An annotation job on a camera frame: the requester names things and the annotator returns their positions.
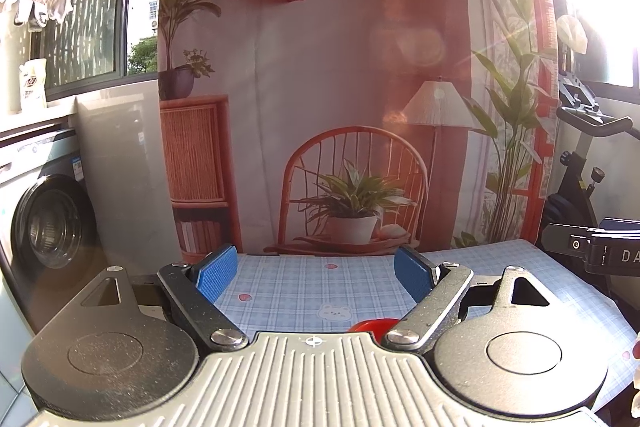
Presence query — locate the hanging laundry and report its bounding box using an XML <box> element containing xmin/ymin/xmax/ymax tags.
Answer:
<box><xmin>0</xmin><ymin>0</ymin><xmax>74</xmax><ymax>32</ymax></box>

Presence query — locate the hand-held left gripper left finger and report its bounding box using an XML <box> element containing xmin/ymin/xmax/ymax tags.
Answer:
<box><xmin>80</xmin><ymin>244</ymin><xmax>250</xmax><ymax>353</ymax></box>

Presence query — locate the printed backdrop cloth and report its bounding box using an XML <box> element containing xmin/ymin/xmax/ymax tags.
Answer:
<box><xmin>157</xmin><ymin>0</ymin><xmax>563</xmax><ymax>258</ymax></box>

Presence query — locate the white printed bag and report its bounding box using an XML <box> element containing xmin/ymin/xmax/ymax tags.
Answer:
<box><xmin>20</xmin><ymin>58</ymin><xmax>48</xmax><ymax>110</ymax></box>

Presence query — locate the black exercise bike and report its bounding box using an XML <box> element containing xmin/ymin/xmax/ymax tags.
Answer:
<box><xmin>542</xmin><ymin>77</ymin><xmax>640</xmax><ymax>308</ymax></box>

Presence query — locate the grey washing machine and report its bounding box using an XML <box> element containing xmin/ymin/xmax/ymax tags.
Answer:
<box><xmin>0</xmin><ymin>127</ymin><xmax>101</xmax><ymax>333</ymax></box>

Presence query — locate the red bowl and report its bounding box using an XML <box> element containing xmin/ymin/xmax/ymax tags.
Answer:
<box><xmin>349</xmin><ymin>318</ymin><xmax>401</xmax><ymax>337</ymax></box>

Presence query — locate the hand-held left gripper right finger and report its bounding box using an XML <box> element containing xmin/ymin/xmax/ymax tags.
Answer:
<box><xmin>382</xmin><ymin>246</ymin><xmax>553</xmax><ymax>352</ymax></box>

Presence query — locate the white plastic bag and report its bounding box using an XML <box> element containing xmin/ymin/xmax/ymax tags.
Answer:
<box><xmin>556</xmin><ymin>14</ymin><xmax>591</xmax><ymax>56</ymax></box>

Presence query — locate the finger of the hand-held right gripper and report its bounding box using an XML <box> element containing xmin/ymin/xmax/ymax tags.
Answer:
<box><xmin>542</xmin><ymin>223</ymin><xmax>601</xmax><ymax>266</ymax></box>

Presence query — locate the checked bear tablecloth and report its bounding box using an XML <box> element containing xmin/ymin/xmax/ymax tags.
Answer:
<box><xmin>212</xmin><ymin>239</ymin><xmax>638</xmax><ymax>388</ymax></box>

